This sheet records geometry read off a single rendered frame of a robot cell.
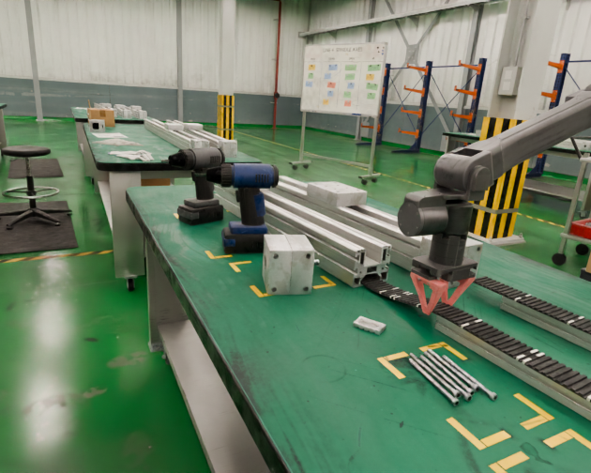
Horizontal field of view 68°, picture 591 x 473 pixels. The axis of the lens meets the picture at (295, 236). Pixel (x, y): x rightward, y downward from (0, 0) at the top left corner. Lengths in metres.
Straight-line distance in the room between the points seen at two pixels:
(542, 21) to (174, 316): 3.62
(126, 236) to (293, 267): 1.86
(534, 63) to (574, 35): 5.75
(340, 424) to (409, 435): 0.08
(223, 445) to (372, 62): 5.87
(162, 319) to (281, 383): 1.34
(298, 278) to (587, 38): 9.28
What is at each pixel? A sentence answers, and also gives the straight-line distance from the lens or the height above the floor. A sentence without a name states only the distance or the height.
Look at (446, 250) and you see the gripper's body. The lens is 0.78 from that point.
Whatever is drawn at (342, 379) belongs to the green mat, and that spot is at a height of 0.78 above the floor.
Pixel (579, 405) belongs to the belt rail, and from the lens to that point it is 0.73.
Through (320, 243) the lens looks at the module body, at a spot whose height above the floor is 0.84.
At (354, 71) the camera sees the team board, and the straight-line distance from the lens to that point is 6.81.
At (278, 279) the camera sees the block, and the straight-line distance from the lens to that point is 0.87.
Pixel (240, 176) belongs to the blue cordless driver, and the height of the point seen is 0.97.
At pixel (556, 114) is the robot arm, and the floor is 1.16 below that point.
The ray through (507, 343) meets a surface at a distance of 0.78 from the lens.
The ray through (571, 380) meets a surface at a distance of 0.73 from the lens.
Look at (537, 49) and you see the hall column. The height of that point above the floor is 1.66.
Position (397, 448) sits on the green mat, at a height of 0.78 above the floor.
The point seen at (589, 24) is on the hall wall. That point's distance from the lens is 9.94.
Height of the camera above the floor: 1.16
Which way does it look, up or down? 18 degrees down
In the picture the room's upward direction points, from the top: 4 degrees clockwise
